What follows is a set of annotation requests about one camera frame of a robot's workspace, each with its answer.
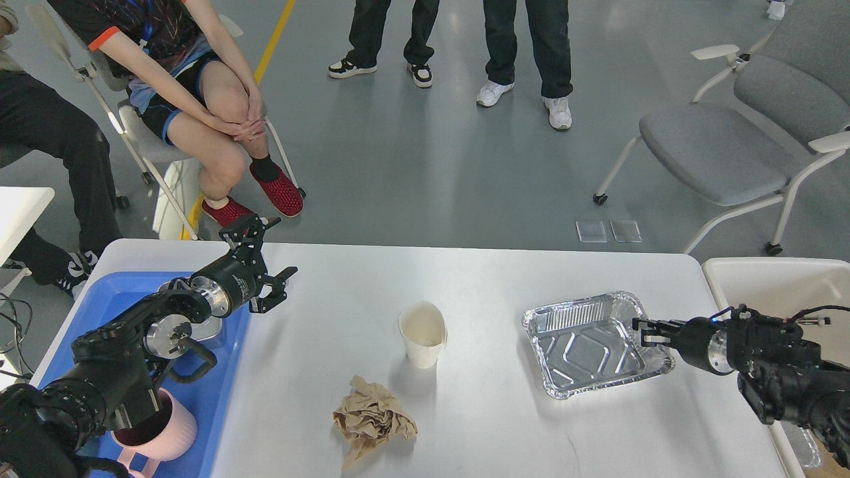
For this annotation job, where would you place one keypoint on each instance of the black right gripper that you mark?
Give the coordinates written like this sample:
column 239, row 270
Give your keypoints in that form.
column 701, row 341

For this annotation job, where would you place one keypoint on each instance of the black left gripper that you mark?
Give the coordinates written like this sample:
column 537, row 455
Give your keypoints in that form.
column 227, row 283

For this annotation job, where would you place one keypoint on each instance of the aluminium foil tray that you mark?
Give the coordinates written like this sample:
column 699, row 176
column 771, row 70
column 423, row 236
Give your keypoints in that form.
column 584, row 345

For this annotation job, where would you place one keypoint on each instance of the stainless steel rectangular container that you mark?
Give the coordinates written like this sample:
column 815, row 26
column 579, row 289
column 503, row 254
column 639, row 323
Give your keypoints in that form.
column 200, row 331

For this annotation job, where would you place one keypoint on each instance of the white paper cup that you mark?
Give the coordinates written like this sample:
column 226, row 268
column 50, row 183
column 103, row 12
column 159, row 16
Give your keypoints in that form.
column 424, row 333

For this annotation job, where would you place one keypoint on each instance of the brown paper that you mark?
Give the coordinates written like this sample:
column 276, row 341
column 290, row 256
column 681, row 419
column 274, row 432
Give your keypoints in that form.
column 369, row 417
column 830, row 468

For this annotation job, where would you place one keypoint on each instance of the pink ribbed mug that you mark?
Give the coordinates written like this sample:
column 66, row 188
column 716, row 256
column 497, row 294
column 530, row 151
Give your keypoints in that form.
column 164, row 436

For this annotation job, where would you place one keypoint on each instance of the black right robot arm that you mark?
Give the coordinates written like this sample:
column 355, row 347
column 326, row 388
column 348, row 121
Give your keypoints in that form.
column 781, row 375

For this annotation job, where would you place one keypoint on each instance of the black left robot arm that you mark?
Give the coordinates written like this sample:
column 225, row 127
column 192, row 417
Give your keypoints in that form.
column 119, row 368

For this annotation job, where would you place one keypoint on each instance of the blue plastic tray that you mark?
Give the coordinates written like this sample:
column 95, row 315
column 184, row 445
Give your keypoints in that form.
column 207, row 399

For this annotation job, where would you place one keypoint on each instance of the white plastic bin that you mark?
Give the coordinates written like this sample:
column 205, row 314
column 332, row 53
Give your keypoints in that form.
column 779, row 287

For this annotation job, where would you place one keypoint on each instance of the foil tray inside bin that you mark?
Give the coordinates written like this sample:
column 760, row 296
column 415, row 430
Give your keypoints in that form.
column 804, row 446

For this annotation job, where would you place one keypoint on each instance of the seated person black shirt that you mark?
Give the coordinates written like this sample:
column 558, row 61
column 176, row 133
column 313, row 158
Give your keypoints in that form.
column 192, row 99

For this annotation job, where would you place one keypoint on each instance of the grey office chair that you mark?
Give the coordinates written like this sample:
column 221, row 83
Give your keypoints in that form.
column 797, row 77

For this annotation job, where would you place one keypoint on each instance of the brown paper inside bin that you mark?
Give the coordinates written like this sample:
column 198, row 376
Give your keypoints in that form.
column 830, row 468

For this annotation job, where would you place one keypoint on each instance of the white side table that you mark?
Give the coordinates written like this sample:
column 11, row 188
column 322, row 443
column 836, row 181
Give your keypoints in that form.
column 20, row 209

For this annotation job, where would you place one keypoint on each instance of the person in black trousers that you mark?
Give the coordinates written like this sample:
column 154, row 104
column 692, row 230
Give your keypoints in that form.
column 35, row 116

